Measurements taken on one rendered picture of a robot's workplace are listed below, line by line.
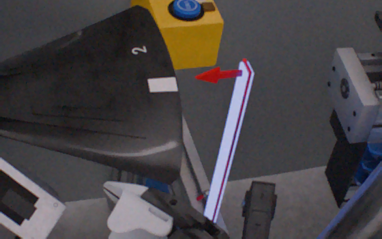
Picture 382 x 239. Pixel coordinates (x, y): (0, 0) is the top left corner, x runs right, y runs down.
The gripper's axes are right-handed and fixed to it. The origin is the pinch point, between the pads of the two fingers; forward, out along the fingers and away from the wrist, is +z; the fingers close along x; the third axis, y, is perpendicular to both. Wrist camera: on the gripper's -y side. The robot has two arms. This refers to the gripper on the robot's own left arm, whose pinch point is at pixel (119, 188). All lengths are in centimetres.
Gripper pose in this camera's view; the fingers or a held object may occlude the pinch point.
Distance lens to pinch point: 88.1
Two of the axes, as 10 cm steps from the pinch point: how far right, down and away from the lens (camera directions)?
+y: -6.0, 5.8, -5.5
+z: -7.9, -5.0, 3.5
